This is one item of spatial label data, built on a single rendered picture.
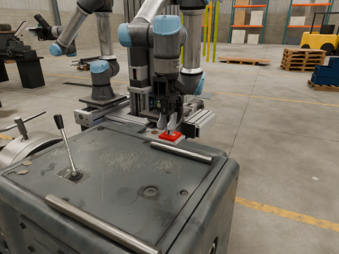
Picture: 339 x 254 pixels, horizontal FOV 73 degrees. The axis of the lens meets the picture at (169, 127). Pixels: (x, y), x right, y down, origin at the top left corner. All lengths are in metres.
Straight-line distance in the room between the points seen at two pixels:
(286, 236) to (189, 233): 1.88
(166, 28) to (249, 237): 1.87
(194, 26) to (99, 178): 0.78
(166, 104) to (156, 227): 0.34
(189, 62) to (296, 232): 1.76
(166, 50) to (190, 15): 0.47
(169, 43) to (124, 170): 0.36
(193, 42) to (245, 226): 1.66
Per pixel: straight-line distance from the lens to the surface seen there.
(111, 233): 0.46
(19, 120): 0.92
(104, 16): 1.62
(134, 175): 0.61
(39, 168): 0.72
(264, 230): 2.29
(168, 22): 0.65
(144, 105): 1.45
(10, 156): 0.93
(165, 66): 0.66
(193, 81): 1.16
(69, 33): 1.59
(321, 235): 2.46
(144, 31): 0.77
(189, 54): 1.13
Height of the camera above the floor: 1.61
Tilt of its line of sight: 25 degrees down
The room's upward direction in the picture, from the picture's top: straight up
